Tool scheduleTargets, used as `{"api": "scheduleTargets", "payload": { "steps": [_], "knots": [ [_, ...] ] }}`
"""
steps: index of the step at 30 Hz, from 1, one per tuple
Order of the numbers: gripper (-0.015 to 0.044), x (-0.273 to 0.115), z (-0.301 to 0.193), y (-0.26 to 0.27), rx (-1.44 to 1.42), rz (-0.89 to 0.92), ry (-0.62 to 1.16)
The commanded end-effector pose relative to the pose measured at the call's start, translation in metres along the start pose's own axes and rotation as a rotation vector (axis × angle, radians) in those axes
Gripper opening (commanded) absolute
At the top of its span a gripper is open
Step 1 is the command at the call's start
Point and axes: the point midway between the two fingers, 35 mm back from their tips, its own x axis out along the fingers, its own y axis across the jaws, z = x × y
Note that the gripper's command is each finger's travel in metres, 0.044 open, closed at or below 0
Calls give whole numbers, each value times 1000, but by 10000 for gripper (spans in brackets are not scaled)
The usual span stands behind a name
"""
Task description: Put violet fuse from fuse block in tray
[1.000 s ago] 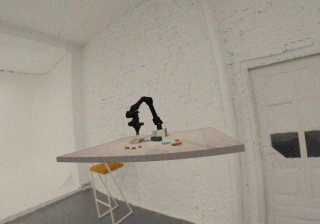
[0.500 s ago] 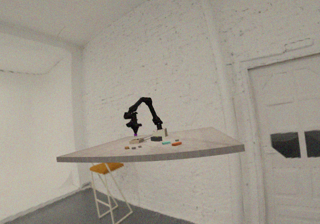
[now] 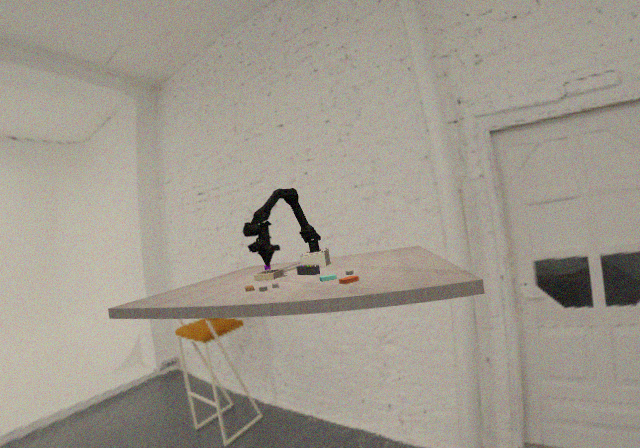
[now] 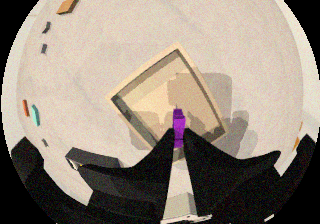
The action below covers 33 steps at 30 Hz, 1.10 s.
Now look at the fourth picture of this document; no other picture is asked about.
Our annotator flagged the mint green rectangular block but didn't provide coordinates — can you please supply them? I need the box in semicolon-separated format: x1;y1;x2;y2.
32;105;40;127

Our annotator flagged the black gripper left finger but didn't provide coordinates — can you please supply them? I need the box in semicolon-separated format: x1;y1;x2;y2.
77;128;175;220

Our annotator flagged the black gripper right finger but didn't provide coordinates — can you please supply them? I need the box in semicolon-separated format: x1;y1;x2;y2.
183;128;281;217

